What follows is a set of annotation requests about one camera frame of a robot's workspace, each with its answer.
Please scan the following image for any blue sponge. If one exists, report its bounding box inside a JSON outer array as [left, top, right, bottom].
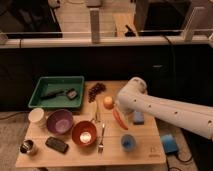
[[133, 111, 144, 125]]

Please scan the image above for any wooden table board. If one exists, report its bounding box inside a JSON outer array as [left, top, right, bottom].
[[15, 81, 166, 168]]

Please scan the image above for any orange fruit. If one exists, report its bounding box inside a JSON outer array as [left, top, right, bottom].
[[103, 96, 114, 110]]

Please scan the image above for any purple grapes bunch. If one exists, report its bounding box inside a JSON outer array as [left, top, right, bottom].
[[88, 83, 106, 102]]

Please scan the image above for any yellow green corn piece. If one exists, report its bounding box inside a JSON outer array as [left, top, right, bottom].
[[91, 100, 100, 123]]

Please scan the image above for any black rectangular phone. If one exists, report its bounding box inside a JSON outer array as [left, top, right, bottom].
[[45, 137, 69, 154]]

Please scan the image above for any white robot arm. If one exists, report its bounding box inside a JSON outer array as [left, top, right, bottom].
[[116, 77, 213, 140]]

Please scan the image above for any silver fork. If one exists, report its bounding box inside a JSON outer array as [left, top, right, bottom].
[[98, 123, 105, 154]]

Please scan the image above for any blue device on floor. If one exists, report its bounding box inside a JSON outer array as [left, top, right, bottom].
[[161, 134, 178, 154]]

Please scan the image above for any red chili pepper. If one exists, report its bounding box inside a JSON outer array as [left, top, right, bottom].
[[113, 108, 128, 130]]

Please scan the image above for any red bowl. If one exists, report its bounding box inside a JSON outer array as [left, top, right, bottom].
[[72, 121, 97, 147]]

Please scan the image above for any black handled brush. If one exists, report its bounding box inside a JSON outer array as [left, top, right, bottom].
[[41, 88, 78, 100]]

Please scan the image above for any metal cup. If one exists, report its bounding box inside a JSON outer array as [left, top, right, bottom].
[[19, 140, 37, 155]]

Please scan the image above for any small blue cup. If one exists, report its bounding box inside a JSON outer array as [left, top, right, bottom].
[[121, 134, 136, 152]]

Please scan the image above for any purple bowl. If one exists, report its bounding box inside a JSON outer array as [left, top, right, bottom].
[[46, 109, 73, 135]]

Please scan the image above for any white paper cup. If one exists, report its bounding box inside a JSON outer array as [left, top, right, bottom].
[[28, 108, 46, 128]]

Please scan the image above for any green plastic tray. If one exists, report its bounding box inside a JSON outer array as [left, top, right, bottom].
[[28, 76, 84, 109]]

